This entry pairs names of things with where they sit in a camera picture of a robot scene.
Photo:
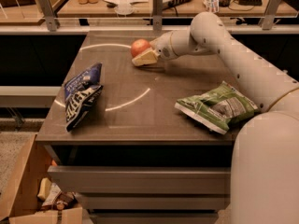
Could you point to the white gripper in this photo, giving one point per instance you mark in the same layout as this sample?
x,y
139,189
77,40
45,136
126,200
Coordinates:
x,y
163,47

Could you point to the red apple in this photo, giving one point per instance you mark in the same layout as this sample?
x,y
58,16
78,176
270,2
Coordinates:
x,y
139,46

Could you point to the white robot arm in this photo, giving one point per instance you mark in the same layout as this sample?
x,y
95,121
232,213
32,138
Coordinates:
x,y
265,161

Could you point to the blue chip bag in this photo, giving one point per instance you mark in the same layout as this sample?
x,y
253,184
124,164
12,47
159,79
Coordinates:
x,y
80,94

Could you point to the green chip bag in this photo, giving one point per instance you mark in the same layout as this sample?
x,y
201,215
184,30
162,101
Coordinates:
x,y
219,108

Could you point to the patterned mug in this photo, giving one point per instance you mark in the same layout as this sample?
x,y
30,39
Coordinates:
x,y
211,5

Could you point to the snack packages in box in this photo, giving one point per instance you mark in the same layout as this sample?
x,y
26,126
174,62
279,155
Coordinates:
x,y
52,197

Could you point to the cardboard box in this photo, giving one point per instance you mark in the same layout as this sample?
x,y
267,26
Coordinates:
x,y
19,203

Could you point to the middle metal bracket post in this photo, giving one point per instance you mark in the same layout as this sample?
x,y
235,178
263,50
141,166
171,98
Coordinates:
x,y
157,11

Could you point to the metal bracket post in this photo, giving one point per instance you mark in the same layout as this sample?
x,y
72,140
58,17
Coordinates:
x,y
267,20
157,11
49,15

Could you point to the left metal bracket post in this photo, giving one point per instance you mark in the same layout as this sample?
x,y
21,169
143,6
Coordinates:
x,y
49,15

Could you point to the right metal bracket post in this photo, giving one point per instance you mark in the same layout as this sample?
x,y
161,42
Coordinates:
x,y
267,20

